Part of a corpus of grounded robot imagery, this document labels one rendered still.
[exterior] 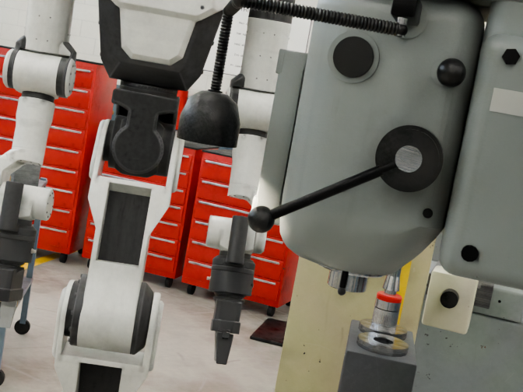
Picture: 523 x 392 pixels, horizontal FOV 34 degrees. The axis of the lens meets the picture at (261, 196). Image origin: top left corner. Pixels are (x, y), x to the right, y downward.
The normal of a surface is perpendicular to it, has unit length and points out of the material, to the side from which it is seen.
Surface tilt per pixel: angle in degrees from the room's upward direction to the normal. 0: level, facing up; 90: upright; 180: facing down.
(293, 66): 90
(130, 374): 100
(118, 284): 67
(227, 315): 74
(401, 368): 90
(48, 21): 92
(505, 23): 90
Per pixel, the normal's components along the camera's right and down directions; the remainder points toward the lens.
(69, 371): 0.04, 0.32
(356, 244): -0.28, 0.53
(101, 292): 0.14, -0.27
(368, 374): -0.15, 0.10
